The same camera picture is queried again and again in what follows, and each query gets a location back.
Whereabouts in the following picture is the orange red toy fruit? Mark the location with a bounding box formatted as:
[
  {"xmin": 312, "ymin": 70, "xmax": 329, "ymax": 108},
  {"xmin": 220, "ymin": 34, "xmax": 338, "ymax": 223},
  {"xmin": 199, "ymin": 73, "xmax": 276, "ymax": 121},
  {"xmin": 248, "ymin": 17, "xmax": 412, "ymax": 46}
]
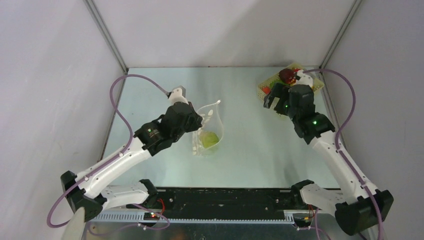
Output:
[{"xmin": 261, "ymin": 86, "xmax": 271, "ymax": 95}]

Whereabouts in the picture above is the cream perforated plastic basket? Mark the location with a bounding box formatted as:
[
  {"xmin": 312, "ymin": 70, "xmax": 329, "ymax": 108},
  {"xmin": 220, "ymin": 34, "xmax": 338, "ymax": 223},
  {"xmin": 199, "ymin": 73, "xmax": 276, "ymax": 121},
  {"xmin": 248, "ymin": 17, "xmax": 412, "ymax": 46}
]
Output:
[{"xmin": 257, "ymin": 62, "xmax": 324, "ymax": 121}]

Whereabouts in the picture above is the green toy cabbage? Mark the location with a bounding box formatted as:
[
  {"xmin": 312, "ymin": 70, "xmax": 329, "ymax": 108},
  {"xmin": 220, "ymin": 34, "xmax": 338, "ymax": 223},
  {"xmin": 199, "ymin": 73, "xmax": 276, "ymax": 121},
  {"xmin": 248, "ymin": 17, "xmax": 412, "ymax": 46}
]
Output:
[{"xmin": 199, "ymin": 131, "xmax": 220, "ymax": 149}]

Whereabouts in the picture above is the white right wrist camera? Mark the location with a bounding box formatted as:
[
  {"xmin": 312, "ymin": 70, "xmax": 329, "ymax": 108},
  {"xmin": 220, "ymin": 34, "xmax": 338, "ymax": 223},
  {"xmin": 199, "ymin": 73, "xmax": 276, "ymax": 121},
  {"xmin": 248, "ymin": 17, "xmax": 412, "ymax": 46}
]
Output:
[{"xmin": 295, "ymin": 70, "xmax": 314, "ymax": 89}]

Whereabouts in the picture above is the dark red toy fruit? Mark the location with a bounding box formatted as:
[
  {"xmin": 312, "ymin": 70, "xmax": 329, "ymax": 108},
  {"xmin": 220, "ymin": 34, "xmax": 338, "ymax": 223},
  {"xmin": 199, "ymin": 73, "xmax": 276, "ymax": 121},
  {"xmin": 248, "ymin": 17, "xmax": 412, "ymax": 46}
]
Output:
[{"xmin": 278, "ymin": 68, "xmax": 296, "ymax": 85}]

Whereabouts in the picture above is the clear zip top bag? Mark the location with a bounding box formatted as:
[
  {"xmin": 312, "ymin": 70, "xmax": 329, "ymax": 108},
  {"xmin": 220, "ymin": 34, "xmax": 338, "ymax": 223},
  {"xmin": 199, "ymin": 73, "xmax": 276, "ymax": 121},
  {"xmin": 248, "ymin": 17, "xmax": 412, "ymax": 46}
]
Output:
[{"xmin": 192, "ymin": 100, "xmax": 224, "ymax": 157}]

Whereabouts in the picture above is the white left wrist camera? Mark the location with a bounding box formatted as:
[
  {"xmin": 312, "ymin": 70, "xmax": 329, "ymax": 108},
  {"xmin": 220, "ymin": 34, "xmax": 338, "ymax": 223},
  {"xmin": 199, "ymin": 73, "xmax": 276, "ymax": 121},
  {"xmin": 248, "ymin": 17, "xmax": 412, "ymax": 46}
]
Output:
[{"xmin": 168, "ymin": 85, "xmax": 189, "ymax": 106}]

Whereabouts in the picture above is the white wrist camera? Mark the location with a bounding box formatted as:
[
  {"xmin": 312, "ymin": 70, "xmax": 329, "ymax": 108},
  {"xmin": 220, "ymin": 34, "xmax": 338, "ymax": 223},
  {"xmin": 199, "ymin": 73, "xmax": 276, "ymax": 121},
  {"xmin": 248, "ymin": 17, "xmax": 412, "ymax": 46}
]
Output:
[
  {"xmin": 295, "ymin": 70, "xmax": 314, "ymax": 89},
  {"xmin": 168, "ymin": 85, "xmax": 189, "ymax": 106}
]

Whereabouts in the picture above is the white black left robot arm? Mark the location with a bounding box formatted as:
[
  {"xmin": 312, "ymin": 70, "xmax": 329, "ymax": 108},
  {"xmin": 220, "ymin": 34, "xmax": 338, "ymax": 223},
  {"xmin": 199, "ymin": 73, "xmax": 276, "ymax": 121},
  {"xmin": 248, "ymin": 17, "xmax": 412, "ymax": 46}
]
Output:
[{"xmin": 60, "ymin": 102, "xmax": 203, "ymax": 222}]

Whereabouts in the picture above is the green toy pepper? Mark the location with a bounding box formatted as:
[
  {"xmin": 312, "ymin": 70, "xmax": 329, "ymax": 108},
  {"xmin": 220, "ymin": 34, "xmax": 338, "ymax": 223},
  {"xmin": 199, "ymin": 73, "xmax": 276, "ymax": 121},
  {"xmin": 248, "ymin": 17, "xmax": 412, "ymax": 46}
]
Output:
[{"xmin": 269, "ymin": 81, "xmax": 281, "ymax": 89}]

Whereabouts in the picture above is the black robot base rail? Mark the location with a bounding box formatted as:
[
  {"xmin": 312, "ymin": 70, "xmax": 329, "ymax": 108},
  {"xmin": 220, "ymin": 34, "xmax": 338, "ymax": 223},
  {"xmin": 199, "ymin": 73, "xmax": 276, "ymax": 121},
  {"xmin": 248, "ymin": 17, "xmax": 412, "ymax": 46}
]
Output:
[{"xmin": 141, "ymin": 187, "xmax": 310, "ymax": 221}]

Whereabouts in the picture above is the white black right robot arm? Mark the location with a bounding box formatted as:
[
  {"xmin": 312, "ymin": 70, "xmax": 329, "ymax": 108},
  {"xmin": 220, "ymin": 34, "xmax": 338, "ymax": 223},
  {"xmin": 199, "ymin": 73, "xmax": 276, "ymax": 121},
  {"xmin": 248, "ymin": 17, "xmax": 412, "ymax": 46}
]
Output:
[{"xmin": 263, "ymin": 83, "xmax": 394, "ymax": 236}]

